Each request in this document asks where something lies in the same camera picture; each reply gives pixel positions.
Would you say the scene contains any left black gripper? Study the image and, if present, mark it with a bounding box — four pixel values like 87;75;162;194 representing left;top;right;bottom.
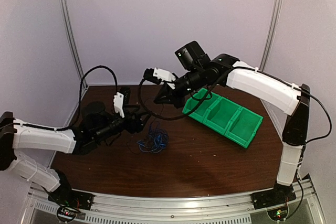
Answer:
94;104;152;143

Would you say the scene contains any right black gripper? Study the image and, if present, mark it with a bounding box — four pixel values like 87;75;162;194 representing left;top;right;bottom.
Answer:
154;66;206;109

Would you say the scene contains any blue wire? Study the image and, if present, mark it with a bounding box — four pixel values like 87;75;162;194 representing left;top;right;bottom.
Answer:
136;121;169;154

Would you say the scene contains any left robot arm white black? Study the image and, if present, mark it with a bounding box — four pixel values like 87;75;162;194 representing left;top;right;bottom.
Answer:
1;102;150;206

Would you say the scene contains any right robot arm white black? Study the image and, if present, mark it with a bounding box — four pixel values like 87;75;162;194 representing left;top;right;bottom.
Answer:
149;41;310;204

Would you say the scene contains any left circuit board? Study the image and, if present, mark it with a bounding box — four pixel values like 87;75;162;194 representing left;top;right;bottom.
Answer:
56;206;80;222

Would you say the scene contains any circuit board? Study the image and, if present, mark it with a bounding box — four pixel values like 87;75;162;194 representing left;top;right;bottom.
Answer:
56;206;80;222
268;208;288;221

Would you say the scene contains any right circuit board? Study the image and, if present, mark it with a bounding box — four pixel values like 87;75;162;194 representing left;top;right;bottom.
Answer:
268;208;288;221

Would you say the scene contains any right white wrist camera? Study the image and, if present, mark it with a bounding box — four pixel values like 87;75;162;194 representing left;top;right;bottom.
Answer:
143;68;177;90

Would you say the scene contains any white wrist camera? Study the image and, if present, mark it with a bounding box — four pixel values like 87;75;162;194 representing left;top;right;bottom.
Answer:
143;68;177;90
113;87;131;118

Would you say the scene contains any right black sleeved cable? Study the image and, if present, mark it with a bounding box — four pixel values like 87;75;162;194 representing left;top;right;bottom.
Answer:
138;77;218;121

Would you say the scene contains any black sleeved cable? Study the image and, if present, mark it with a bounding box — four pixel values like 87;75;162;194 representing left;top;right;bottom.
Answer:
62;66;119;130
138;77;218;121

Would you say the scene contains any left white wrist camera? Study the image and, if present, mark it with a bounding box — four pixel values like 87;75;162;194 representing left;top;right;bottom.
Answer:
113;87;131;118

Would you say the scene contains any left black sleeved cable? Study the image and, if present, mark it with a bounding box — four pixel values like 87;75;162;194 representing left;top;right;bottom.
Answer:
62;66;119;130

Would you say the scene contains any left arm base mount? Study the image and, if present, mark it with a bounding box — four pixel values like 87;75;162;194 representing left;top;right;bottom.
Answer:
46;189;93;210

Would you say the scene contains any right aluminium frame post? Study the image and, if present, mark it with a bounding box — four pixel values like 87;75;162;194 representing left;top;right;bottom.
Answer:
259;0;283;71

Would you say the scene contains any aluminium frame post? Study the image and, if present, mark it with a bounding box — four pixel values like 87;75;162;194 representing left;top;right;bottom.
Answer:
59;0;84;79
259;0;283;71

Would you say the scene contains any left aluminium frame post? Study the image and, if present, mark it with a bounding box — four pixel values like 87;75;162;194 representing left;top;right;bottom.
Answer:
59;0;84;79

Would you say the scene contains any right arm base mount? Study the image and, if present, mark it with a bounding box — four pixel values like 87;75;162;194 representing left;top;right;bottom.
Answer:
251;188;296;209

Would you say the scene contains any front aluminium rail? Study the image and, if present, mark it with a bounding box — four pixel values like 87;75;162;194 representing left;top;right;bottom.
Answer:
25;179;323;224

